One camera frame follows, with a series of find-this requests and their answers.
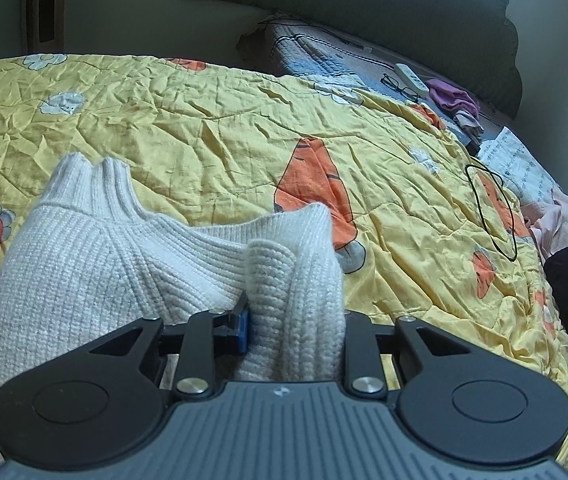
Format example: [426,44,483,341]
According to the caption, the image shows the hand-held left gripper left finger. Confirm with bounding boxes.
[89,294,251,399]

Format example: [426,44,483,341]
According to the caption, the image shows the yellow carrot print quilt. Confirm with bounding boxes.
[0,52,568,466]

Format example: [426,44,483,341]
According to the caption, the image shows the black eyeglasses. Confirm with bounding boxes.
[381,73,421,102]

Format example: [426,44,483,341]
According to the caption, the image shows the black cord loop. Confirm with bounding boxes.
[465,163,519,263]

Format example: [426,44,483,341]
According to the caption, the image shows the beige cloth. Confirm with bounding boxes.
[451,109,485,144]

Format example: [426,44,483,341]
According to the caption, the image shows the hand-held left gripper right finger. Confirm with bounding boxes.
[344,310,461,397]

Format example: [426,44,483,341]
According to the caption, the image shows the white knit sweater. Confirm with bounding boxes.
[0,152,348,471]

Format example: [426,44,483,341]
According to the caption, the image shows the white remote control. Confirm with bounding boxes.
[394,62,430,96]

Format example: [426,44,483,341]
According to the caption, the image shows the white printed cloth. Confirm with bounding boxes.
[476,127,561,202]

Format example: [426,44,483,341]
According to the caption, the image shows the quilted patterned pillow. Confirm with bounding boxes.
[238,10,471,128]

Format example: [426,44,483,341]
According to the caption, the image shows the purple cloth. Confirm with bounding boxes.
[424,77,480,117]

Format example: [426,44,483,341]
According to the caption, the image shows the standing air conditioner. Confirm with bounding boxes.
[24,0,68,54]

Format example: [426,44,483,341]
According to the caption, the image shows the grey padded headboard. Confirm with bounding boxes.
[176,0,523,119]

